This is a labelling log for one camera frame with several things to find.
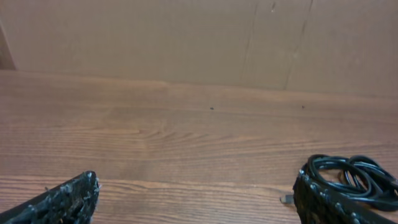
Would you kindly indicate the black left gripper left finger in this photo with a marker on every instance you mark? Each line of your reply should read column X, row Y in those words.
column 73, row 202

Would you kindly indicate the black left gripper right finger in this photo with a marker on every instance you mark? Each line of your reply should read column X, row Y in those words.
column 317, row 203

